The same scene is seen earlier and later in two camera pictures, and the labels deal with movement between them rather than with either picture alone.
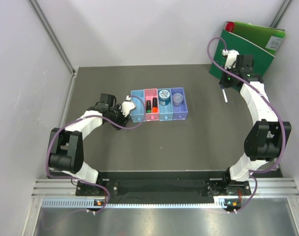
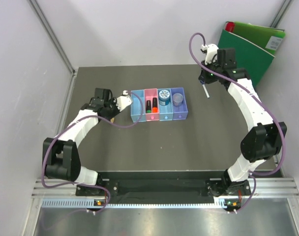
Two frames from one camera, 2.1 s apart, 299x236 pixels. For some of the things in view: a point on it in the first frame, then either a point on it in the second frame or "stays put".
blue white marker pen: [224, 94] -> [203, 83]
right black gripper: [223, 82] -> [203, 76]
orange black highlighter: [155, 107] stays put
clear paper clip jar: [177, 99] stays put
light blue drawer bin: [138, 114] stays put
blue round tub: [164, 97] stays put
